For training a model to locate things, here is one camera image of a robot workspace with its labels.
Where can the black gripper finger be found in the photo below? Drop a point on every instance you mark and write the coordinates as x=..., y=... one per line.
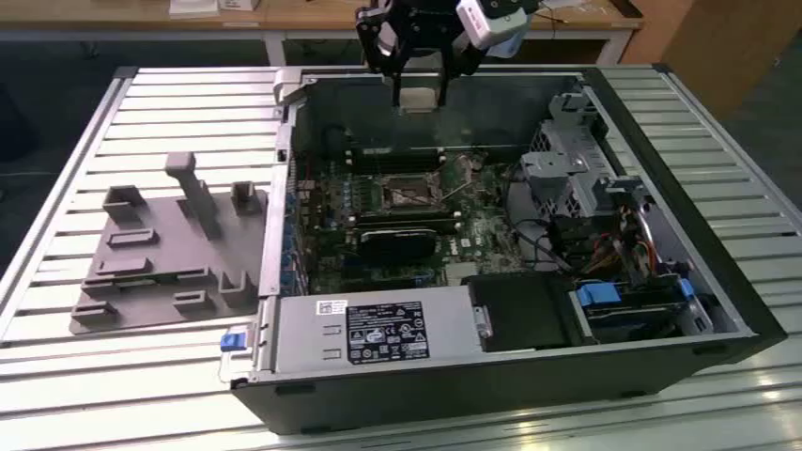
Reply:
x=443, y=89
x=398, y=89

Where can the silver CPU plate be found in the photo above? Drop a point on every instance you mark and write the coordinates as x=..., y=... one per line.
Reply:
x=416, y=99

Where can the CPU socket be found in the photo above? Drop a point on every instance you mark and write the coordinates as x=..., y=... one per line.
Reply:
x=407, y=195

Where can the black RAM slot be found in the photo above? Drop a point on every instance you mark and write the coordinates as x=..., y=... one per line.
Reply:
x=407, y=212
x=407, y=223
x=407, y=216
x=407, y=220

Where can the RAM stick with white label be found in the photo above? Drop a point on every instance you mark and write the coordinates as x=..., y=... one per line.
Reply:
x=376, y=150

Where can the metal drive cage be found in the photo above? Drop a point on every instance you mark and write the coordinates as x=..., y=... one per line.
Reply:
x=563, y=188

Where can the white box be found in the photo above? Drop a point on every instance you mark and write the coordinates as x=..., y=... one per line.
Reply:
x=194, y=8
x=238, y=4

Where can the green motherboard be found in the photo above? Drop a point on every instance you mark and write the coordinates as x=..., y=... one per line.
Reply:
x=482, y=235

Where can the black shrouded graphics card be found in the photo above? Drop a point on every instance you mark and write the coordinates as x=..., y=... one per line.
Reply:
x=400, y=244

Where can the silver chipset heatsink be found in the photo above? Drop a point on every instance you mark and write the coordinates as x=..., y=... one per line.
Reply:
x=462, y=273

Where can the brown wooden cabinet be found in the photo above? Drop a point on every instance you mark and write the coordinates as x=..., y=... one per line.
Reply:
x=739, y=51

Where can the black drive bay box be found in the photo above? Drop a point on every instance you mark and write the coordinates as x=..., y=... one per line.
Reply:
x=526, y=310

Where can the blue disk carrier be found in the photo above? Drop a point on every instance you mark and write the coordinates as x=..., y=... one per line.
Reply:
x=595, y=296

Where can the wooden desk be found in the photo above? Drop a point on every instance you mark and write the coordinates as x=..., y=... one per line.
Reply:
x=94, y=21

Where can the grey parts rack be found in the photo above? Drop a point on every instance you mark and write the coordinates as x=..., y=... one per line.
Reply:
x=156, y=244

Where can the grey power supply unit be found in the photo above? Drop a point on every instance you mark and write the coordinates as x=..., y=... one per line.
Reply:
x=314, y=338

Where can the small blue clip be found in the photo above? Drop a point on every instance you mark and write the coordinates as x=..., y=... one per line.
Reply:
x=686, y=289

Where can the black hard disk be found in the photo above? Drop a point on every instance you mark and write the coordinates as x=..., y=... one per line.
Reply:
x=633, y=324

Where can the blue case latch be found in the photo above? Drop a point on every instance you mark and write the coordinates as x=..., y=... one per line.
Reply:
x=232, y=341

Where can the black PC case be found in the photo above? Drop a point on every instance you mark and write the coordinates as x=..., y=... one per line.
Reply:
x=438, y=399

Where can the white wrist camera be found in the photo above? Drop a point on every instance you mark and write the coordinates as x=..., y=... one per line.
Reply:
x=489, y=23

